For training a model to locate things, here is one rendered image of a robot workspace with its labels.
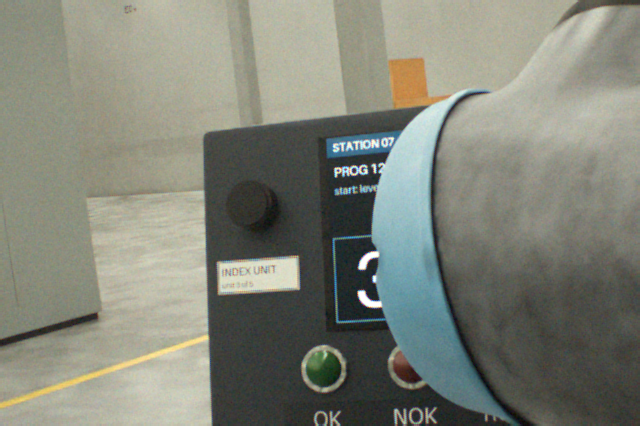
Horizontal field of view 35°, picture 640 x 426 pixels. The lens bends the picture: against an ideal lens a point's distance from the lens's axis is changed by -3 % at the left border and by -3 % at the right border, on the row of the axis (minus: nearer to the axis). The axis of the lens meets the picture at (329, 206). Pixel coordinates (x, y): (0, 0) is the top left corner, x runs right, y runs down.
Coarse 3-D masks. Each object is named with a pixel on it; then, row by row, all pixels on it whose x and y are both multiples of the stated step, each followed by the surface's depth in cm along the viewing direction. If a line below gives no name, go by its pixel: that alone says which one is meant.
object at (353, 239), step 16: (336, 240) 59; (352, 240) 58; (368, 240) 58; (336, 256) 59; (352, 256) 58; (368, 256) 58; (336, 272) 58; (352, 272) 58; (368, 272) 58; (336, 288) 58; (352, 288) 58; (368, 288) 58; (336, 304) 58; (352, 304) 58; (368, 304) 58; (336, 320) 58; (352, 320) 58; (368, 320) 57; (384, 320) 57
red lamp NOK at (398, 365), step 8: (392, 352) 57; (400, 352) 56; (392, 360) 57; (400, 360) 56; (392, 368) 57; (400, 368) 56; (408, 368) 56; (392, 376) 56; (400, 376) 56; (408, 376) 56; (416, 376) 56; (400, 384) 56; (408, 384) 56; (416, 384) 56; (424, 384) 56
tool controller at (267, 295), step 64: (256, 128) 61; (320, 128) 60; (384, 128) 59; (256, 192) 59; (320, 192) 59; (256, 256) 60; (320, 256) 59; (256, 320) 60; (320, 320) 58; (256, 384) 59; (384, 384) 57
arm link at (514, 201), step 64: (576, 64) 32; (448, 128) 34; (512, 128) 31; (576, 128) 29; (384, 192) 34; (448, 192) 32; (512, 192) 30; (576, 192) 28; (384, 256) 34; (448, 256) 31; (512, 256) 29; (576, 256) 27; (448, 320) 31; (512, 320) 29; (576, 320) 27; (448, 384) 34; (512, 384) 31; (576, 384) 28
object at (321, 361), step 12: (312, 348) 58; (324, 348) 58; (336, 348) 58; (312, 360) 57; (324, 360) 57; (336, 360) 57; (312, 372) 57; (324, 372) 57; (336, 372) 57; (348, 372) 58; (312, 384) 58; (324, 384) 57; (336, 384) 57
